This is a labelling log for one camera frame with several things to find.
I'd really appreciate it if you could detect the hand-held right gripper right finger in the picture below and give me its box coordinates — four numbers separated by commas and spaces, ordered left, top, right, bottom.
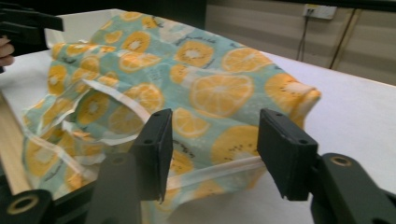
256, 107, 319, 202

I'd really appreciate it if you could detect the white table cover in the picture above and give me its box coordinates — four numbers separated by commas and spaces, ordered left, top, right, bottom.
0, 49, 396, 224

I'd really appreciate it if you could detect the orange slice print fabric bag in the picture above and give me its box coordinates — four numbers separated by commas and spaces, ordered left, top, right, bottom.
21, 11, 322, 224

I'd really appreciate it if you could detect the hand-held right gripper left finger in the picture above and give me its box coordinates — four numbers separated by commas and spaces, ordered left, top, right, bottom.
129, 107, 174, 203

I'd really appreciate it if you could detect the wooden table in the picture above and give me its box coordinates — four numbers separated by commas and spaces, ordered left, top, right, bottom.
0, 91, 33, 195

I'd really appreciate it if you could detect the white wall socket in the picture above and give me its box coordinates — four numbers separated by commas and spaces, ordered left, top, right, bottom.
303, 3, 338, 21

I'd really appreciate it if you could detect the black wall cable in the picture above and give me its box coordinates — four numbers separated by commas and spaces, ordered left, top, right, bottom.
296, 13, 313, 63

